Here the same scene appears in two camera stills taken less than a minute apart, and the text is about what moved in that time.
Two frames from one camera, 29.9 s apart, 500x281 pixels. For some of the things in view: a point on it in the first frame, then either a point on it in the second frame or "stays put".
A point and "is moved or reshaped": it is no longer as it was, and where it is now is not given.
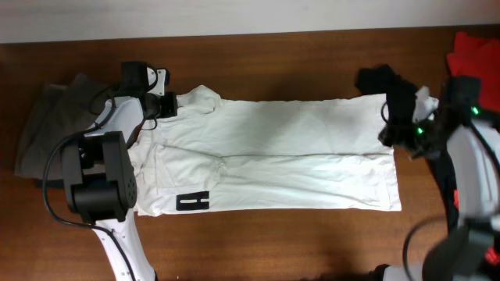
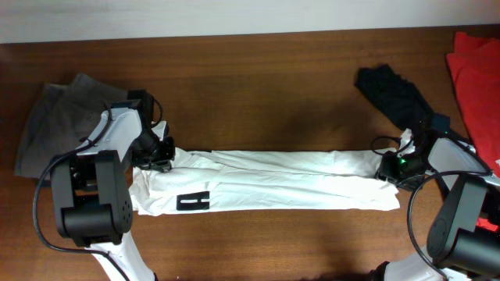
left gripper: x=170 y=109 → x=163 y=161
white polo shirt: x=298 y=154 is moved or reshaped
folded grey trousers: x=63 y=113 stays put
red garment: x=478 y=58 stays put
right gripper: x=396 y=133 → x=385 y=169
